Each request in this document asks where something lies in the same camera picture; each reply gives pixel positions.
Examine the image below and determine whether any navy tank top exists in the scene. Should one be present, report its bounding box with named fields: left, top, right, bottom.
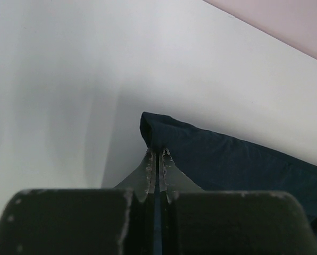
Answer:
left=139, top=111, right=317, bottom=255

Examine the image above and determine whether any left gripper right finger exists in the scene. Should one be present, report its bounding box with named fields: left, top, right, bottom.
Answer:
left=158, top=150, right=317, bottom=254

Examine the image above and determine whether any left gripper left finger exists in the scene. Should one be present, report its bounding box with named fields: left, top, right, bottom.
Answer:
left=0, top=151, right=156, bottom=254

